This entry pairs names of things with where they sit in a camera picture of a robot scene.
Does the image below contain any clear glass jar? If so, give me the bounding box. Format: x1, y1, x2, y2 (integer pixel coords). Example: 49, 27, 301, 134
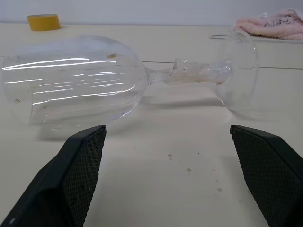
1, 30, 260, 126

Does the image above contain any white wire hanger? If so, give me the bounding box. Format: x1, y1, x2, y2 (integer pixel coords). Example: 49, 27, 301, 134
210, 33, 303, 44

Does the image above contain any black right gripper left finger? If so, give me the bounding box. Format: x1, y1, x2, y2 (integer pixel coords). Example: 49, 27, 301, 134
0, 125, 107, 227

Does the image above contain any yellow tape roll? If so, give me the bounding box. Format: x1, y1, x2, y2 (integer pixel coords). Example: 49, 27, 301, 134
26, 13, 61, 32

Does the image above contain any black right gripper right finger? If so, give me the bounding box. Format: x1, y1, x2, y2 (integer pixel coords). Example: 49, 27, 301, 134
229, 124, 303, 227

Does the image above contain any pink fluffy towel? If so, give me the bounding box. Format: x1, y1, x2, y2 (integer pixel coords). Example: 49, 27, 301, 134
233, 8, 303, 41

